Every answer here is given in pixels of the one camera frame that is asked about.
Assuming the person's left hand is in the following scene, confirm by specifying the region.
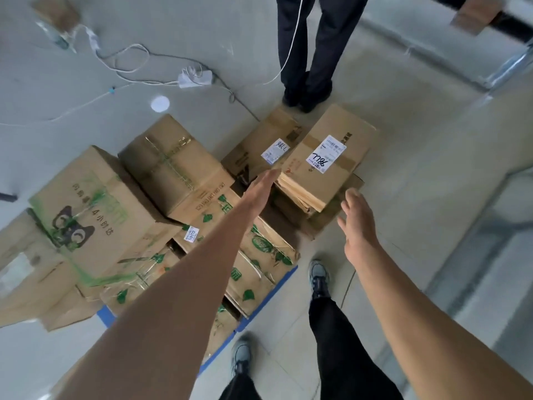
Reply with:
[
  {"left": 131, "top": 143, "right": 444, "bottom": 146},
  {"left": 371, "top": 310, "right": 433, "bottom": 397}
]
[{"left": 240, "top": 168, "right": 282, "bottom": 217}]

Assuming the person's right hand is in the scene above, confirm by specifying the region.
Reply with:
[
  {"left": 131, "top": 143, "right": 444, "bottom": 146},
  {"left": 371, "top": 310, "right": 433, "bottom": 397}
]
[{"left": 337, "top": 188, "right": 382, "bottom": 267}]

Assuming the pile of plain cardboard boxes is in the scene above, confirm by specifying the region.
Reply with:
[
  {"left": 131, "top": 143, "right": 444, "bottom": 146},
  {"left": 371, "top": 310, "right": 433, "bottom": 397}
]
[{"left": 270, "top": 172, "right": 366, "bottom": 241}]

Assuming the box marked 7786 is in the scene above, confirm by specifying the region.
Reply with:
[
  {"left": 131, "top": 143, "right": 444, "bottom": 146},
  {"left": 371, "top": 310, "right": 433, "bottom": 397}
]
[{"left": 220, "top": 108, "right": 307, "bottom": 188}]

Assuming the green leaf box 0245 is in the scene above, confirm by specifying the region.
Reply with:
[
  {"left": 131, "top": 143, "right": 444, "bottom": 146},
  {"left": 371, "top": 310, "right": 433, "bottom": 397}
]
[{"left": 173, "top": 189, "right": 301, "bottom": 319}]

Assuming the box with red circle stamp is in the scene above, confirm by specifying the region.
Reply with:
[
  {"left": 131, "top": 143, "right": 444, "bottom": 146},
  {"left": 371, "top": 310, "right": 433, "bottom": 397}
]
[{"left": 276, "top": 104, "right": 379, "bottom": 214}]

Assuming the orange leaf box 8935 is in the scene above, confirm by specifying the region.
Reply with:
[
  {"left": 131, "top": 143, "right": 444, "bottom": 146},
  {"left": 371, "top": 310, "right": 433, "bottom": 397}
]
[{"left": 99, "top": 241, "right": 242, "bottom": 365}]

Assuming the small square cardboard box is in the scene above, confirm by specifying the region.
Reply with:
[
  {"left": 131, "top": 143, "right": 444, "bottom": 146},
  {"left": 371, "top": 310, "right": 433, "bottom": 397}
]
[{"left": 31, "top": 0, "right": 81, "bottom": 34}]

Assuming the person's right forearm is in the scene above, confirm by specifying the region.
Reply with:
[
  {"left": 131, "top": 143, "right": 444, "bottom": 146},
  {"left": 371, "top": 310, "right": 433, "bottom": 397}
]
[{"left": 354, "top": 241, "right": 533, "bottom": 400}]

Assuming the person's left forearm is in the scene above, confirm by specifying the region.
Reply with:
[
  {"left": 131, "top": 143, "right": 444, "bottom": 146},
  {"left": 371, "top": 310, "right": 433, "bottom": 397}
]
[{"left": 58, "top": 199, "right": 257, "bottom": 400}]

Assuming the person's right shoe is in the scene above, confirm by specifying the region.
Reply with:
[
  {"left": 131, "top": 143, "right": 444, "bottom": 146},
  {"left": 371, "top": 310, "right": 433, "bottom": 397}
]
[{"left": 309, "top": 260, "right": 332, "bottom": 301}]

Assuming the person's right leg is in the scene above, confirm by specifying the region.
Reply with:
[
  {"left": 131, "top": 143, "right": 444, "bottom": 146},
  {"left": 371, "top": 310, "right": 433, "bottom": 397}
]
[{"left": 309, "top": 295, "right": 405, "bottom": 400}]

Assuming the person's leg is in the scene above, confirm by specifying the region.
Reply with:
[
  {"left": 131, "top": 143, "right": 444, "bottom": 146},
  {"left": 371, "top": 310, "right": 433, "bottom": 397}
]
[
  {"left": 218, "top": 372, "right": 261, "bottom": 400},
  {"left": 309, "top": 295, "right": 405, "bottom": 400}
]

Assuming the person's left shoe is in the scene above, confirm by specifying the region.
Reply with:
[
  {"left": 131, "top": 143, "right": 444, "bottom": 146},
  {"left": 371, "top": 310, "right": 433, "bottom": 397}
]
[{"left": 231, "top": 335, "right": 253, "bottom": 376}]

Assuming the person's left leg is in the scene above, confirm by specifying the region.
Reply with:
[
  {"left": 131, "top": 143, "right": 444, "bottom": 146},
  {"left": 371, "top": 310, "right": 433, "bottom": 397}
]
[{"left": 218, "top": 372, "right": 261, "bottom": 400}]

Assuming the silver metal shelf rack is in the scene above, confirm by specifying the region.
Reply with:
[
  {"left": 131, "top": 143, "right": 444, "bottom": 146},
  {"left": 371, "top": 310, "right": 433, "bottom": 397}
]
[
  {"left": 360, "top": 0, "right": 533, "bottom": 93},
  {"left": 424, "top": 168, "right": 533, "bottom": 400}
]

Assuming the white power strip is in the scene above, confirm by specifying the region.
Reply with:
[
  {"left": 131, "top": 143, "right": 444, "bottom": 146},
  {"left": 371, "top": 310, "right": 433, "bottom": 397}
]
[{"left": 178, "top": 69, "right": 214, "bottom": 89}]

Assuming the tiny brown carton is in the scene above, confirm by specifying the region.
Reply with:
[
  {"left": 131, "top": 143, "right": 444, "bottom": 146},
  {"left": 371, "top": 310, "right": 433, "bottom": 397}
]
[{"left": 449, "top": 0, "right": 505, "bottom": 37}]

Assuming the clear water bottle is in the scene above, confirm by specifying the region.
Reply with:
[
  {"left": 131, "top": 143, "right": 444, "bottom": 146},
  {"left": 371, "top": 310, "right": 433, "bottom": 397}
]
[{"left": 36, "top": 21, "right": 78, "bottom": 54}]

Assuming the dark purple power cable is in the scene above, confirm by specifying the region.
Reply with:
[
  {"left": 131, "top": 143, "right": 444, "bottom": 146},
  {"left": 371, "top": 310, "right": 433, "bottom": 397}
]
[{"left": 145, "top": 52, "right": 262, "bottom": 122}]

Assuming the white charger cable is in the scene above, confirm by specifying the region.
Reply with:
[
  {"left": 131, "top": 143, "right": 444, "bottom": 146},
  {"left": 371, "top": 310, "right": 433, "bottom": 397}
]
[{"left": 95, "top": 42, "right": 180, "bottom": 86}]

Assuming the long thin white cable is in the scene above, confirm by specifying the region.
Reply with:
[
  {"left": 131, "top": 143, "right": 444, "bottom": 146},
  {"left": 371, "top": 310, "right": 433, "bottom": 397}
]
[{"left": 0, "top": 81, "right": 140, "bottom": 128}]

